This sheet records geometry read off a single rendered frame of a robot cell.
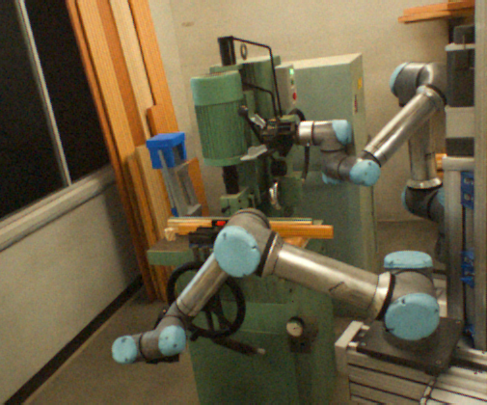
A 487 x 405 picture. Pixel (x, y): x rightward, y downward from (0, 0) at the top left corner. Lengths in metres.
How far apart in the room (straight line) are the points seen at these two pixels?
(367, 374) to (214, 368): 0.79
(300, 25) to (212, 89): 2.45
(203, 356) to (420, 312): 1.12
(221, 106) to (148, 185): 1.59
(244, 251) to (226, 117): 0.71
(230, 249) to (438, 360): 0.58
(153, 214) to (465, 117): 2.29
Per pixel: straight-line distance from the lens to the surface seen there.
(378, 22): 4.11
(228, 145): 1.84
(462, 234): 1.56
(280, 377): 2.09
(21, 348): 2.99
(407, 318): 1.26
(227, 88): 1.81
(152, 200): 3.35
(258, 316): 1.96
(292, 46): 4.22
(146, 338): 1.51
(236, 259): 1.24
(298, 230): 1.92
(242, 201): 1.96
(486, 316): 1.59
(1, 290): 2.84
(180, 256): 1.98
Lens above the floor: 1.66
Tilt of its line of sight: 19 degrees down
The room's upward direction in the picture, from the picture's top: 8 degrees counter-clockwise
